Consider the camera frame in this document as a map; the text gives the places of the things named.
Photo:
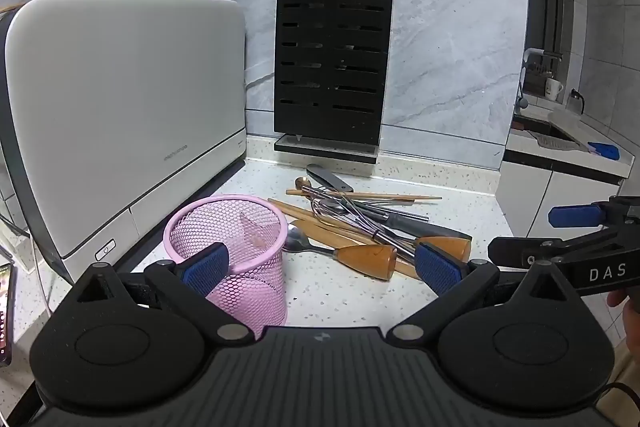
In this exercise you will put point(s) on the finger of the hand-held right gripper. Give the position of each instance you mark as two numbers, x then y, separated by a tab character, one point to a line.
515	252
575	216

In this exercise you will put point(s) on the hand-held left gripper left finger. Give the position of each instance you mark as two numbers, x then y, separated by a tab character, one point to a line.
205	269

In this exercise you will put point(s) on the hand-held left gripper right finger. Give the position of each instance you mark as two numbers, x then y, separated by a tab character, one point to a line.
437	269

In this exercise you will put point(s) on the pink mesh cup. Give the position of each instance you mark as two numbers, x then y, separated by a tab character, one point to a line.
250	294

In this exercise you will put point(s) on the bamboo spatula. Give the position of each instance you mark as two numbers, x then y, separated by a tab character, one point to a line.
325	234

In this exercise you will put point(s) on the plain steel spoon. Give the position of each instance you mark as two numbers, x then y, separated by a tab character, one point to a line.
331	208

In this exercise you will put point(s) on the small gold spoon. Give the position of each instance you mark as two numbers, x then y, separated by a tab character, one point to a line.
300	182

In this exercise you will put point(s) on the person's right hand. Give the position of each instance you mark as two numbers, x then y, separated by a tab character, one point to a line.
632	322

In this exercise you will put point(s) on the white kitchen cabinet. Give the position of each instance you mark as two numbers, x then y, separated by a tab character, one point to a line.
525	192

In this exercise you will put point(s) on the blue object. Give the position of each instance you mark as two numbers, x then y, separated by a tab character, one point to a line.
605	151

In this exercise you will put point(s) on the white mug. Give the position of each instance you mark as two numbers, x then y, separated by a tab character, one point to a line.
552	90

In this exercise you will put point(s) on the grey folding knife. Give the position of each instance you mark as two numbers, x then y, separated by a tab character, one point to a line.
325	177

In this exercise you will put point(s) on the sink faucet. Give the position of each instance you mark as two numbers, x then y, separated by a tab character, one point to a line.
537	54

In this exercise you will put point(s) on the white countertop appliance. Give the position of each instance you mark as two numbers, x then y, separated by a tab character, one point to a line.
125	107

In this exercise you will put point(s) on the black smartphone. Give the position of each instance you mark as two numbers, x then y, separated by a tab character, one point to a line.
6	317

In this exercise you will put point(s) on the black slotted knife block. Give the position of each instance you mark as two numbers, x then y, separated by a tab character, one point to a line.
330	72

